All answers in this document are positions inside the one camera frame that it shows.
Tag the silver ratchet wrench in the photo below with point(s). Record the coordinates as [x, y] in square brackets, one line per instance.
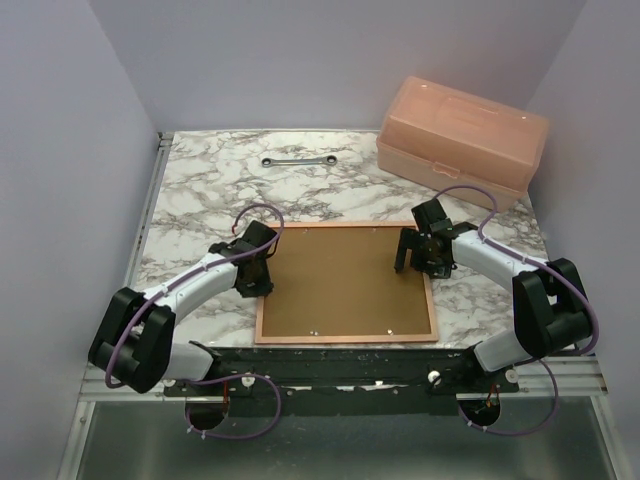
[324, 160]

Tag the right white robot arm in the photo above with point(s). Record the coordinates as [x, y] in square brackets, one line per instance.
[550, 309]

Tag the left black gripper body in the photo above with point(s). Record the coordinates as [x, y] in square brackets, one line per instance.
[263, 270]

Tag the brown cardboard backing board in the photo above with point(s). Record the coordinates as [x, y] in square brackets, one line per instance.
[350, 285]

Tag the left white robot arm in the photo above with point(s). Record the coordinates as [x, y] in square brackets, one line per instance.
[134, 345]

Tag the pink plastic storage box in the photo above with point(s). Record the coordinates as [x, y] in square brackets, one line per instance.
[438, 137]

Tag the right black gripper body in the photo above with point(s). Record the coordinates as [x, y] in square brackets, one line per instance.
[421, 258]

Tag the red wooden picture frame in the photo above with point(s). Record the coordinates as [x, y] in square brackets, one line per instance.
[435, 310]

